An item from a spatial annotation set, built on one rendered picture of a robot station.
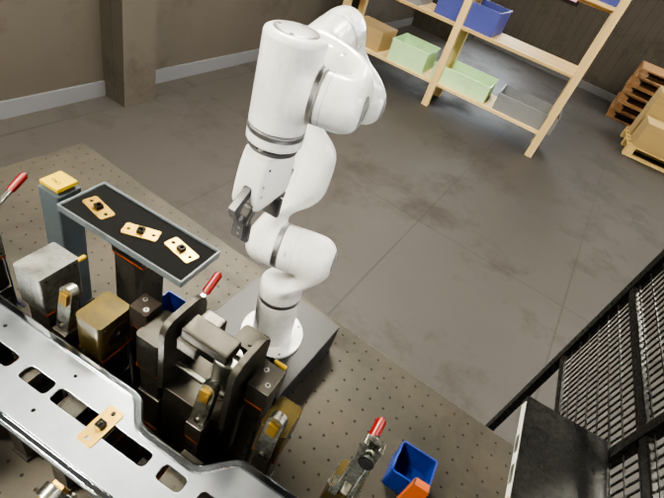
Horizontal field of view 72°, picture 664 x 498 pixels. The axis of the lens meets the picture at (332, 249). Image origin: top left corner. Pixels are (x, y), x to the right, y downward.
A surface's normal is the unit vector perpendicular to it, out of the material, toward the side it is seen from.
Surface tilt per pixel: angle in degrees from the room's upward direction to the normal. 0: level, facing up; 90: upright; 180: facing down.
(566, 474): 0
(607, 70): 90
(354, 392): 0
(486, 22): 90
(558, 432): 0
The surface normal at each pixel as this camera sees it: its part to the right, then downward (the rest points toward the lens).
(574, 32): -0.52, 0.45
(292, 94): -0.07, 0.59
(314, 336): 0.21, -0.72
